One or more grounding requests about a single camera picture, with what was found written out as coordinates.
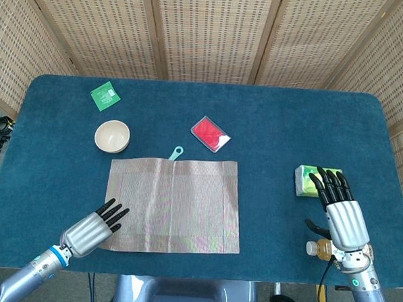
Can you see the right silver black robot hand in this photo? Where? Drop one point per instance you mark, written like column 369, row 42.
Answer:
column 346, row 223

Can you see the woven bamboo screen panel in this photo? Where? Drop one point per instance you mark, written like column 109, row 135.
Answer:
column 319, row 38
column 17, row 53
column 394, row 76
column 100, row 27
column 211, row 33

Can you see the mint green brush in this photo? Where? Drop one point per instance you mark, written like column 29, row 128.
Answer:
column 177, row 153

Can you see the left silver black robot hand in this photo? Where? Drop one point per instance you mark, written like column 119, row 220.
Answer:
column 85, row 234

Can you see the red pad clear case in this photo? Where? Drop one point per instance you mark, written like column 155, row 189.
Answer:
column 209, row 134

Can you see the silver table leg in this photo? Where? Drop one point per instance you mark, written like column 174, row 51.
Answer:
column 277, row 288

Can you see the blue gray robot base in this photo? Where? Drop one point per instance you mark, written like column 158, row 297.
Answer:
column 187, row 295

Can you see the blue table cover cloth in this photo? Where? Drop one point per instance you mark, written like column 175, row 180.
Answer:
column 273, row 127

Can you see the green tissue pack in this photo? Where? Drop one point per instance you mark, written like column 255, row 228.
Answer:
column 303, row 181

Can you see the light brown bowl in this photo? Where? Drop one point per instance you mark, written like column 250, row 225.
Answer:
column 111, row 137

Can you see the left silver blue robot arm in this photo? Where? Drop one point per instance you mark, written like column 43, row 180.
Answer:
column 29, row 274

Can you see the gray woven placemat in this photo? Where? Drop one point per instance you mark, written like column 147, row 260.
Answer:
column 185, row 211

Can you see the tea bottle white cap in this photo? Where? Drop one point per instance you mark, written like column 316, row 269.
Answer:
column 319, row 248

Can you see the green square sachet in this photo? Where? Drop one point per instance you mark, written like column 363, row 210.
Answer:
column 105, row 96

